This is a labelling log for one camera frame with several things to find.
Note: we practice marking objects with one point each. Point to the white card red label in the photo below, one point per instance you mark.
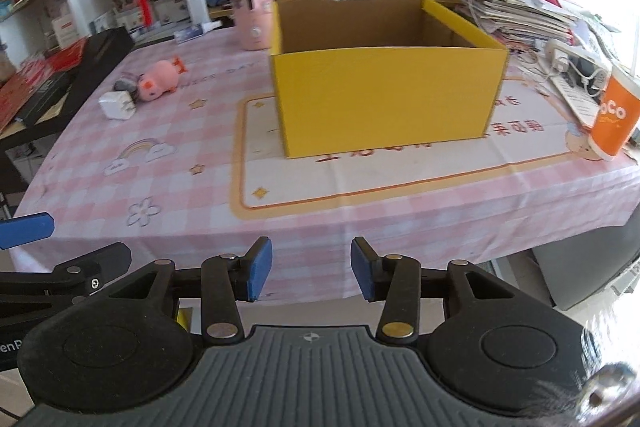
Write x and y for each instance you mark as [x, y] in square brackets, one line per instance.
[62, 32]

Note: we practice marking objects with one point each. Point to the white pen holder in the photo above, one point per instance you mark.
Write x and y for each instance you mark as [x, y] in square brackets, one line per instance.
[129, 19]
[172, 9]

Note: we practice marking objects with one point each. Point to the red paper stack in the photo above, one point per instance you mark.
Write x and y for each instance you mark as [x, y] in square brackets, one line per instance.
[20, 79]

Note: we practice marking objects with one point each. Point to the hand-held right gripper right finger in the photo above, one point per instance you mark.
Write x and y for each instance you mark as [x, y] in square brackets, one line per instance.
[364, 269]

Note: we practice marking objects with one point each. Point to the red tassel ornament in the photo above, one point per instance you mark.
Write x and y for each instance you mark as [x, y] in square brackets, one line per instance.
[142, 4]

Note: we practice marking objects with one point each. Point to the printed paper sheet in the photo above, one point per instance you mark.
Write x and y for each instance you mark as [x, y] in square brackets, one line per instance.
[577, 102]

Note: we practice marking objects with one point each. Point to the black slim box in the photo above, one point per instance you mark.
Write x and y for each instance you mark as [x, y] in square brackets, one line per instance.
[42, 97]

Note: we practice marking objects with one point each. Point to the yellow cardboard box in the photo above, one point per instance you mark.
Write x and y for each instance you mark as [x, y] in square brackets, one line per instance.
[385, 102]

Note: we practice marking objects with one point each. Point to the white charger plug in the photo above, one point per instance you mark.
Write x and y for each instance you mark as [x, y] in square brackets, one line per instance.
[116, 105]

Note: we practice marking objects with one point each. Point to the white power strip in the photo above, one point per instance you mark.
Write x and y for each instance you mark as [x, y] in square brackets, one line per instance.
[570, 54]

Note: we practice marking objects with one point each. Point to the grey bin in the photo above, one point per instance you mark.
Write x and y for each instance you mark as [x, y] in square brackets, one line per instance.
[585, 257]

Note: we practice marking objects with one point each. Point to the orange paper cup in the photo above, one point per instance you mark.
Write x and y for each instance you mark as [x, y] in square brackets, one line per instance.
[614, 117]

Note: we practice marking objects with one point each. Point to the clear spray bottle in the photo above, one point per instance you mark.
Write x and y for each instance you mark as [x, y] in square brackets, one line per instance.
[192, 33]

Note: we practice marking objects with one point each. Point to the small pink pig toy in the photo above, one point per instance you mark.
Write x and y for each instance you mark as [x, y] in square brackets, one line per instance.
[160, 79]

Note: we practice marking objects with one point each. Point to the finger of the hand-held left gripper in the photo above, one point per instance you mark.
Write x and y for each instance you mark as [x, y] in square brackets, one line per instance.
[100, 264]
[25, 229]

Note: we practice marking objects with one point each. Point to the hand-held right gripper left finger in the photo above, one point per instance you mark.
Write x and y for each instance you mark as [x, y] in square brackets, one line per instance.
[259, 269]

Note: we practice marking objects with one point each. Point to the black ribbed case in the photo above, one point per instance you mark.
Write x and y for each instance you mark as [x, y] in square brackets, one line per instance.
[107, 47]

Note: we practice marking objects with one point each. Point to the stack of papers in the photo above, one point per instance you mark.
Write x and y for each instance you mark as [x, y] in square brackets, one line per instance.
[520, 12]

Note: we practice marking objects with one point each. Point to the pink humidifier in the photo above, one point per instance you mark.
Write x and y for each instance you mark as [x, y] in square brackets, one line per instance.
[252, 7]

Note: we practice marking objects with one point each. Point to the dark small object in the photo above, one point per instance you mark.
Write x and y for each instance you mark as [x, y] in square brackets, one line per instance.
[124, 85]

